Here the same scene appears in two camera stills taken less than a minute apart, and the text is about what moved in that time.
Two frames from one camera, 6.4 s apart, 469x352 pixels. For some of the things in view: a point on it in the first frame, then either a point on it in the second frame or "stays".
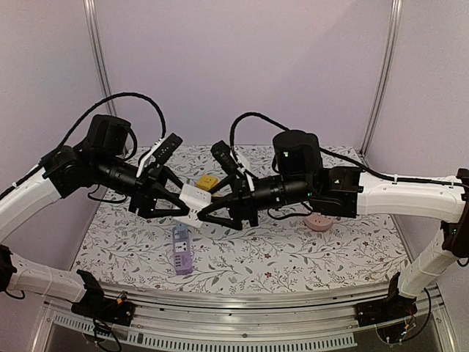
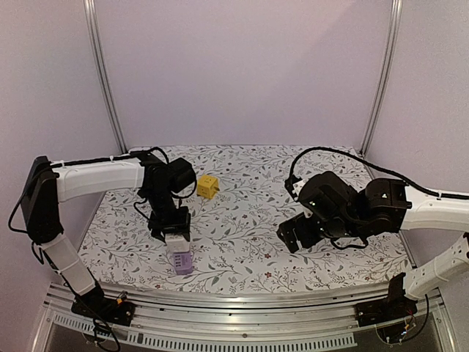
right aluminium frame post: (396, 14) stays
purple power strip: (182, 253) stays
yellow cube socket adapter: (207, 182) stays
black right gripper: (242, 200) -> (298, 230)
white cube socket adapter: (196, 200) -> (176, 243)
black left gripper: (147, 190) -> (182, 224)
